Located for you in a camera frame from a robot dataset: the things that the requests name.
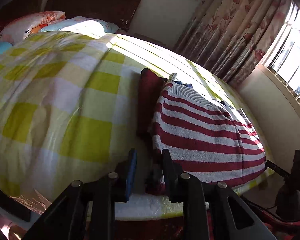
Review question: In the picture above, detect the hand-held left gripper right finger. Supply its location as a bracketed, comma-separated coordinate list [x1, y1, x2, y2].
[161, 149, 278, 240]

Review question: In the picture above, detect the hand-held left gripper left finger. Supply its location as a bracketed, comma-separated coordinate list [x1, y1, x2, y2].
[22, 149, 138, 240]

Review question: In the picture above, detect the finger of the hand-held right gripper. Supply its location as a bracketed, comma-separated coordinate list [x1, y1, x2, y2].
[266, 160, 292, 179]

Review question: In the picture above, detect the red white striped knit sweater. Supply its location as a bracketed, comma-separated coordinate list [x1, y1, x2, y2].
[137, 68, 267, 196]

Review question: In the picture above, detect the yellow white checkered blanket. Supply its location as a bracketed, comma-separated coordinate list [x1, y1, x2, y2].
[0, 31, 274, 219]

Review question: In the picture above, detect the barred window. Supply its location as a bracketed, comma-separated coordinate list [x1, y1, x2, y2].
[261, 6, 300, 120]

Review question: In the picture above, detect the black flat object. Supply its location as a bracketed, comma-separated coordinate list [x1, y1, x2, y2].
[0, 184, 32, 222]

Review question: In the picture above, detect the wooden nightstand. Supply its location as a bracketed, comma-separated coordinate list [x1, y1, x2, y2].
[130, 32, 177, 52]

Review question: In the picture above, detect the pink floral curtain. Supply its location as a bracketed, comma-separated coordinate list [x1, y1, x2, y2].
[174, 0, 298, 87]

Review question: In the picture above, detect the light blue pillow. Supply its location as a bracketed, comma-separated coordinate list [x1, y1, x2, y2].
[39, 16, 121, 35]

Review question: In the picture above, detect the large carved wooden headboard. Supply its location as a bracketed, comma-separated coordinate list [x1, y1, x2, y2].
[44, 0, 143, 32]

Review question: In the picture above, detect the orange floral pillow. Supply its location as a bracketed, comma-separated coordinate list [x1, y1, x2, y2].
[0, 11, 66, 46]

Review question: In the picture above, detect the small wooden headboard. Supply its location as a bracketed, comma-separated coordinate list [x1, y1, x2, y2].
[0, 0, 45, 28]

